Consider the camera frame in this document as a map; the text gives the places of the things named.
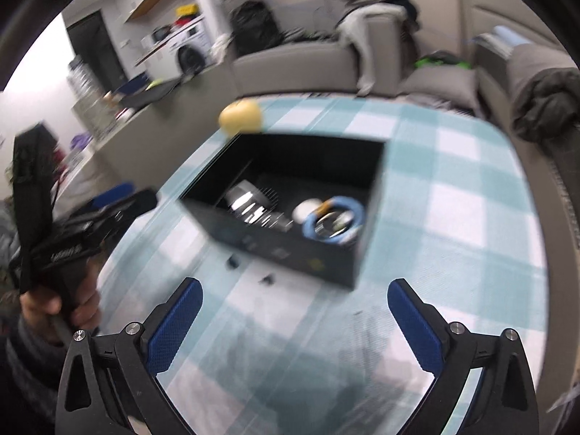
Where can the person's left hand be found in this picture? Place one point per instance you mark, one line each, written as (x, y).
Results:
(84, 303)

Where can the beige upholstered bed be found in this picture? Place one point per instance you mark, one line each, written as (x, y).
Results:
(498, 81)

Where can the yellow box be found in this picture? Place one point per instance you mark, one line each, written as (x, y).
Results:
(187, 10)

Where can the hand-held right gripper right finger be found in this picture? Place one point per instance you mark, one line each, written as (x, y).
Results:
(414, 326)

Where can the dark olive blanket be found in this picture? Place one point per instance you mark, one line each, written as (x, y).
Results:
(548, 104)

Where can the white washing machine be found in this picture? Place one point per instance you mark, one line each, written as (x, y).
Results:
(192, 50)

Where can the grey floor cushion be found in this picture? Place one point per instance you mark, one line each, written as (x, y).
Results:
(439, 88)

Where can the grey sofa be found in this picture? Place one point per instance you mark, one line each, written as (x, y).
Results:
(290, 68)

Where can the black flat mat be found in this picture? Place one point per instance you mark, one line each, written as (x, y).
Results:
(149, 94)

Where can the black cardboard box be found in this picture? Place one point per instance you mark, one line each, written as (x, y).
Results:
(213, 226)

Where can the white garment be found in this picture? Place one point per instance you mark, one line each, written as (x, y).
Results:
(365, 50)

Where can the black door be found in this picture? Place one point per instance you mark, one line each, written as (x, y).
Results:
(97, 50)

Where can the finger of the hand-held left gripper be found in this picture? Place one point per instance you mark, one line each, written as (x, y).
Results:
(113, 194)
(136, 201)

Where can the clear plastic water bottle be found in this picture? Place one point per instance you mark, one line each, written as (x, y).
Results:
(88, 99)

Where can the purple item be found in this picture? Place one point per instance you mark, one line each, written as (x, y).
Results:
(81, 140)

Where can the small black piece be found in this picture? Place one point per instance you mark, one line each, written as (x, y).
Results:
(233, 263)
(267, 278)

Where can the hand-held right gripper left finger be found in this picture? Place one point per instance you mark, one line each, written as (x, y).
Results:
(174, 326)

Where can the green item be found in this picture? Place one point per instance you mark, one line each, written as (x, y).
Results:
(435, 61)

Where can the silver metal watch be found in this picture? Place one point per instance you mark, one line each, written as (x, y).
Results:
(244, 199)

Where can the yellow apple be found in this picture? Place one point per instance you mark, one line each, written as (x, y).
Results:
(240, 118)

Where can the white hanging cloth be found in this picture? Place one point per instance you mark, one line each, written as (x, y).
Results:
(222, 49)

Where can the white round disc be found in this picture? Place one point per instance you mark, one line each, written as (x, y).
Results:
(306, 208)

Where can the person's left forearm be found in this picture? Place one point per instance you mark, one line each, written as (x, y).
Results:
(34, 371)

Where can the teal checked tablecloth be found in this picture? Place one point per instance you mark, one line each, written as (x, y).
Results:
(453, 190)

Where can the dark clothes pile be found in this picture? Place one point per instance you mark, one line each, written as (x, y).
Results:
(389, 0)

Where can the black backpack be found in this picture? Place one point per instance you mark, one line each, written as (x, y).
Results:
(256, 25)

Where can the light blue pillow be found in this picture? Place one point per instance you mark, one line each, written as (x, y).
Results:
(510, 35)

